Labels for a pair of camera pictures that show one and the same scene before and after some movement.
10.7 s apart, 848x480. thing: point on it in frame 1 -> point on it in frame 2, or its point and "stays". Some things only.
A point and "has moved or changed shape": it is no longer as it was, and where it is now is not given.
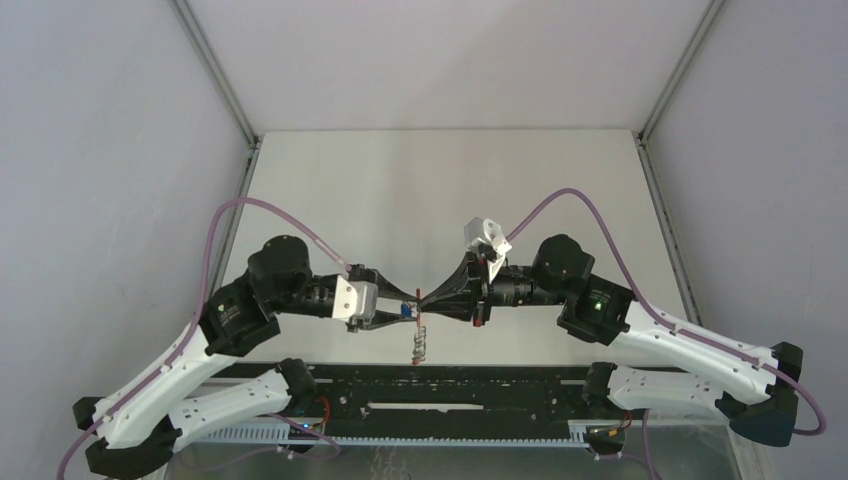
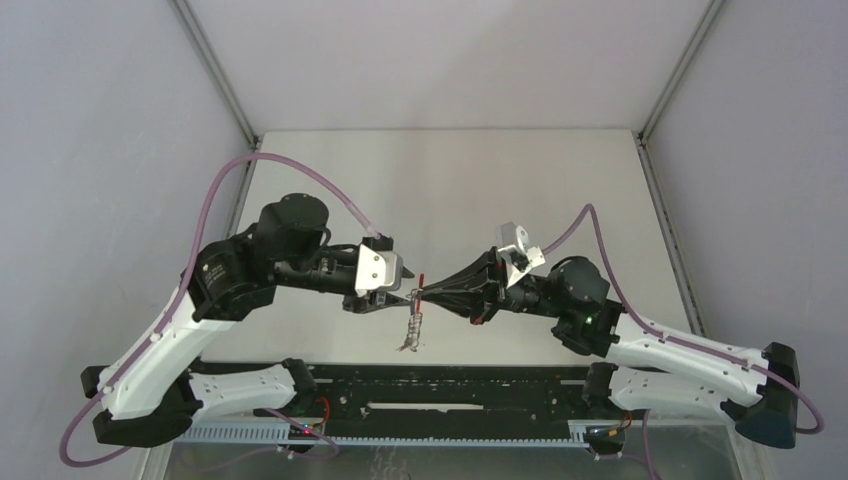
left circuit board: [297, 433] stays
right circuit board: [605, 436] stays
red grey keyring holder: [419, 336] has moved or changed shape
